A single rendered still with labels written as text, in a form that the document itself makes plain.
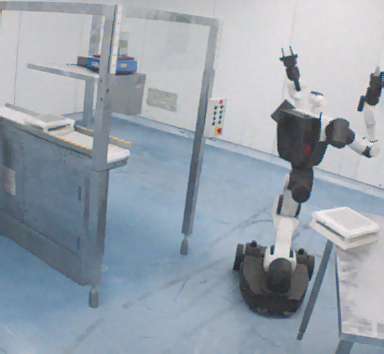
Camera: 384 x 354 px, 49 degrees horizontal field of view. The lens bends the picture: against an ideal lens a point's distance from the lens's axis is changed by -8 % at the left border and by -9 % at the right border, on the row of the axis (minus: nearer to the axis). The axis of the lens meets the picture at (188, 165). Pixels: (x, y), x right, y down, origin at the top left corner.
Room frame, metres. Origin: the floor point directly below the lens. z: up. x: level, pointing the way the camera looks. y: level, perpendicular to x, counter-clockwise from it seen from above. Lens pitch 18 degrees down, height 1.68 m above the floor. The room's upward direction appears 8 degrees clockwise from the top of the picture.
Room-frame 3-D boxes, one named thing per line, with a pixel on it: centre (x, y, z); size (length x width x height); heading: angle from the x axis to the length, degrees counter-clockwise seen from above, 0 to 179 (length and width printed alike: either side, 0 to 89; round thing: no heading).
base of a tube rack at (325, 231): (1.78, -0.74, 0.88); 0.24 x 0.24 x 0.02; 31
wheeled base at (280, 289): (2.58, -0.68, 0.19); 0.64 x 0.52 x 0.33; 173
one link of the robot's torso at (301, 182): (2.47, -0.67, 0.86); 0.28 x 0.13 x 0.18; 173
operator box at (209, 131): (3.00, -0.13, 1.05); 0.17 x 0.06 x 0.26; 148
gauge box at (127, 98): (2.49, 0.42, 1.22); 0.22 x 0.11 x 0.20; 58
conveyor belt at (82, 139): (2.69, 0.98, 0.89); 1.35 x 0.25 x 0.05; 58
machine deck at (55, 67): (2.48, 0.66, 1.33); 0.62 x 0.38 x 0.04; 58
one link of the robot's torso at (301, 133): (2.51, -0.64, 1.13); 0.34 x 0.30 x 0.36; 37
